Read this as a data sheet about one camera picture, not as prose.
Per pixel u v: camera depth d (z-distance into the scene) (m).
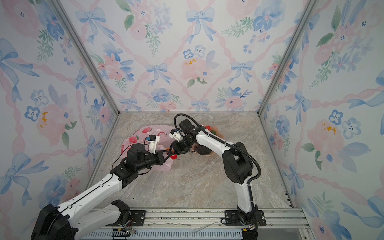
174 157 0.81
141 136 0.92
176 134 0.82
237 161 0.52
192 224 0.73
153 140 0.70
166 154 0.75
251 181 0.53
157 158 0.68
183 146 0.77
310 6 0.69
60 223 0.39
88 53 0.87
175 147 0.76
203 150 0.90
